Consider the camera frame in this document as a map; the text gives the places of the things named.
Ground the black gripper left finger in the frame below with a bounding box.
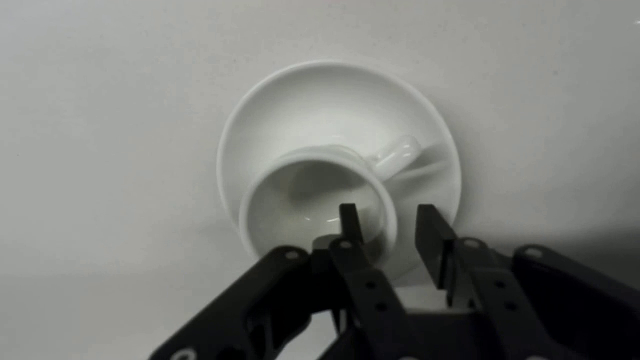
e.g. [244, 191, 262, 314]
[312, 205, 417, 360]

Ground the white mug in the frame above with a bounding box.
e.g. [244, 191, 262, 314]
[237, 136, 424, 272]

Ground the white saucer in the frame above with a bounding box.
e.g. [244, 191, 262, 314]
[218, 62, 461, 280]

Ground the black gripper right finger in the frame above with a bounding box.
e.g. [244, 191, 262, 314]
[413, 205, 565, 360]

